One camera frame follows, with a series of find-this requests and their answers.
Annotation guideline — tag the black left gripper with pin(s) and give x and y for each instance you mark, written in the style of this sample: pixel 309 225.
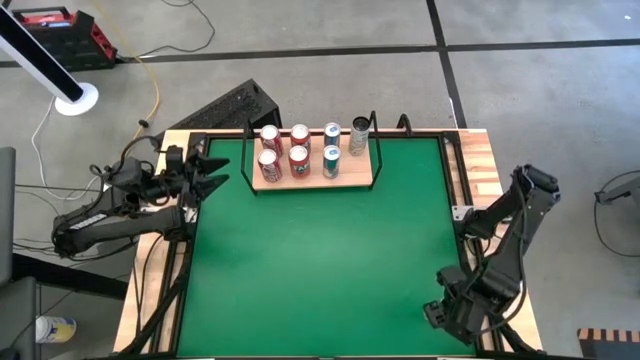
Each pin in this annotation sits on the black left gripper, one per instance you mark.
pixel 190 180

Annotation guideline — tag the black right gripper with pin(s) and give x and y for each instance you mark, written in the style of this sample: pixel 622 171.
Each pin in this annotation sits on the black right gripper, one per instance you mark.
pixel 455 320

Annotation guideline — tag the red Coca-Cola Star Wars can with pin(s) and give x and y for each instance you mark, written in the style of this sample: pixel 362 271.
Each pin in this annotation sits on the red Coca-Cola Star Wars can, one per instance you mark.
pixel 270 167

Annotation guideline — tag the red Fanta can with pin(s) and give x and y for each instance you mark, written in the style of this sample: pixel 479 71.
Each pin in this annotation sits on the red Fanta can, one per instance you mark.
pixel 300 135
pixel 299 162

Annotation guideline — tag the blue Red Bull can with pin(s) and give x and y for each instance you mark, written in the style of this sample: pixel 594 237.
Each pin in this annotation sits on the blue Red Bull can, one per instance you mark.
pixel 331 162
pixel 332 134

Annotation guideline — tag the white Celsius can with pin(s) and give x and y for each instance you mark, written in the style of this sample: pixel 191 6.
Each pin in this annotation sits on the white Celsius can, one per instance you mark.
pixel 358 140

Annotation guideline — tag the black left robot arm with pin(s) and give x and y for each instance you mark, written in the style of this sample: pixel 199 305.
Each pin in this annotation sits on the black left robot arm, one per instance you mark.
pixel 115 227

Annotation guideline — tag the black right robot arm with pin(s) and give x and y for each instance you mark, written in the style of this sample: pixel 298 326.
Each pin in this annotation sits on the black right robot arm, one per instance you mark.
pixel 507 260

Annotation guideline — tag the black perforated computer case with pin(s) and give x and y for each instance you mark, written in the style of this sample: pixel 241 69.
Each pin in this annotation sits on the black perforated computer case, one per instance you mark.
pixel 230 107

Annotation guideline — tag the white pole stand round base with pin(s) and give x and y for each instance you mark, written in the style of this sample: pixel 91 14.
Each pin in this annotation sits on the white pole stand round base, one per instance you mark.
pixel 75 102

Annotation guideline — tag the orange black striped object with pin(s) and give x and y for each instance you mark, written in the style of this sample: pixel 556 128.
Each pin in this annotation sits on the orange black striped object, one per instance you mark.
pixel 610 345

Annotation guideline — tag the red black equipment case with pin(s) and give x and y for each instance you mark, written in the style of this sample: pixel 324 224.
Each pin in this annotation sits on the red black equipment case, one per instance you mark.
pixel 65 42

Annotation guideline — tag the grey stand leg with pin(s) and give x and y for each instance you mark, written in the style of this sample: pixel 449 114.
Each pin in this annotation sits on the grey stand leg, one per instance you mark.
pixel 620 192

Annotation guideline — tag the white yellow can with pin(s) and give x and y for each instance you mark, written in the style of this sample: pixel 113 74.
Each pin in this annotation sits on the white yellow can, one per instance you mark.
pixel 55 330

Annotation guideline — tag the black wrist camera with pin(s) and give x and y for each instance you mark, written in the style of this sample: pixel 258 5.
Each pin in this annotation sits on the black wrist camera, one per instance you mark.
pixel 174 157

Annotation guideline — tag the black frame strut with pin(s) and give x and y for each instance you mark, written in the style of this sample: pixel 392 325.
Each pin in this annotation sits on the black frame strut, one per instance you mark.
pixel 517 341
pixel 156 314

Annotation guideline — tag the wooden shelf with black frame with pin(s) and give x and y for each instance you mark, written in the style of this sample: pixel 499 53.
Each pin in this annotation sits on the wooden shelf with black frame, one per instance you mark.
pixel 350 175

